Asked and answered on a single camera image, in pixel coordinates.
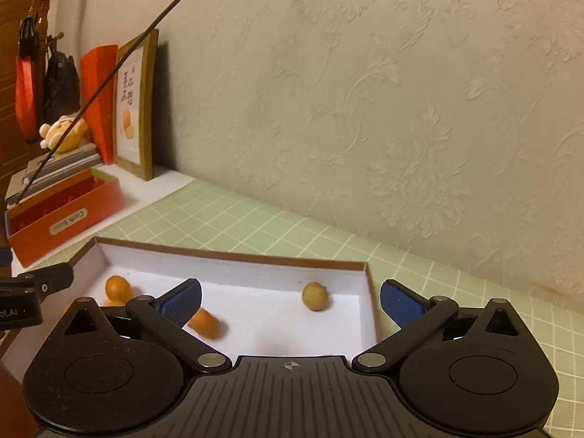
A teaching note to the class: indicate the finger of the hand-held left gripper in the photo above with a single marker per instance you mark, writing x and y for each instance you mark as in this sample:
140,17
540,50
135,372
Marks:
52,278

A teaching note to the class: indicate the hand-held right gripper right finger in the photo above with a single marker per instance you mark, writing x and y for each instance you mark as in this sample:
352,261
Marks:
401,302

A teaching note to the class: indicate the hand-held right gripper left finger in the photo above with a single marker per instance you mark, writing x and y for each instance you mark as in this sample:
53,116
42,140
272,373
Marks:
182,301

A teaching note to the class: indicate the white box with brown rim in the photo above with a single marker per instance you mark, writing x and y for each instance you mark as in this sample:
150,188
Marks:
264,301

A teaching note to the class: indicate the yellow-brown longan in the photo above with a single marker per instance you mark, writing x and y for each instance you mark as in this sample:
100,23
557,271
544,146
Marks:
315,296

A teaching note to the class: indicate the green checked tablecloth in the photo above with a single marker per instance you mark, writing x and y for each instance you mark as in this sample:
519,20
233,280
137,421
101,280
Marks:
456,292

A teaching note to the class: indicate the red cardboard box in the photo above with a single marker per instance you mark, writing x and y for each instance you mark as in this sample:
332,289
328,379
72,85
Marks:
68,219

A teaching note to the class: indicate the stack of grey books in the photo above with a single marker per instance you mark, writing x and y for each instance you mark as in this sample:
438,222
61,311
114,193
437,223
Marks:
59,166

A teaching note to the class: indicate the yellow plush toy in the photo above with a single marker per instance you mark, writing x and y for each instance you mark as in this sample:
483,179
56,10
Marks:
68,134

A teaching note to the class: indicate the red bag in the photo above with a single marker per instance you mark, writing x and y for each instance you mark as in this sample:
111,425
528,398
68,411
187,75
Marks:
27,96

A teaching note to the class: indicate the red paper folder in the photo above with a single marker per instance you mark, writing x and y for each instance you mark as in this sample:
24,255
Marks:
102,96

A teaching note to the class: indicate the black bag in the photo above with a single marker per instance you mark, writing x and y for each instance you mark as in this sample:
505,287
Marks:
61,86

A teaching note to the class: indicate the brown wooden door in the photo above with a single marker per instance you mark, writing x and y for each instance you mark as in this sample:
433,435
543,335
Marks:
9,77

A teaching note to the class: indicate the wooden coat rack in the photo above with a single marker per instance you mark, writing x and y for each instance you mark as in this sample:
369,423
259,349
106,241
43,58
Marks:
45,9

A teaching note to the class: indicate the wooden picture frame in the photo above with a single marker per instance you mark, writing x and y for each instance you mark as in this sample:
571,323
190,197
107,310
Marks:
134,114

